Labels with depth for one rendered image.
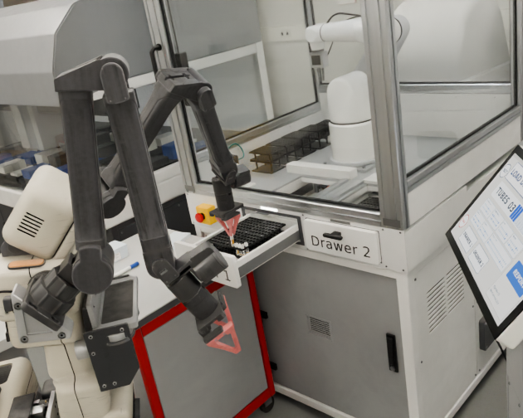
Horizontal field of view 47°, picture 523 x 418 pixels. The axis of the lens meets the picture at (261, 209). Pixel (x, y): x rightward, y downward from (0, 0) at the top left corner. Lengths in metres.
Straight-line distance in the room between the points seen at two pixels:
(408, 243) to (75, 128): 1.10
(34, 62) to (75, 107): 1.55
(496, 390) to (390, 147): 1.32
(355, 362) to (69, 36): 1.67
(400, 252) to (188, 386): 0.91
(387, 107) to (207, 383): 1.21
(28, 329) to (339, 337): 1.27
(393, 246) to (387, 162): 0.27
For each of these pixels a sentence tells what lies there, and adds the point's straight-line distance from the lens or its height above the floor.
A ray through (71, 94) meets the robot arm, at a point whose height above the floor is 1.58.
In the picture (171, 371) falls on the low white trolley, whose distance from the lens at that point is 2.17.
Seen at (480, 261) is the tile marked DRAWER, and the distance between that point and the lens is 1.52.
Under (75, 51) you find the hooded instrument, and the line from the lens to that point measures 2.57.
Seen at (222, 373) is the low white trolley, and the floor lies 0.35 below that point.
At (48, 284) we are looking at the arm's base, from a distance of 1.24.
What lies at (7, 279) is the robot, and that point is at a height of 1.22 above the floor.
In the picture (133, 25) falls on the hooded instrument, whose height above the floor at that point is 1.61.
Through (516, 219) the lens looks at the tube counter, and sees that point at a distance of 1.50.
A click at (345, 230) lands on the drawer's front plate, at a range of 1.94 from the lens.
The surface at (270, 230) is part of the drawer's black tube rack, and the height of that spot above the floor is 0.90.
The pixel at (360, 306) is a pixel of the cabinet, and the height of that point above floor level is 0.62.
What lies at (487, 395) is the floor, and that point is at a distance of 2.70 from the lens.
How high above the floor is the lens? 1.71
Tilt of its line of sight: 21 degrees down
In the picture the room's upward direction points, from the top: 10 degrees counter-clockwise
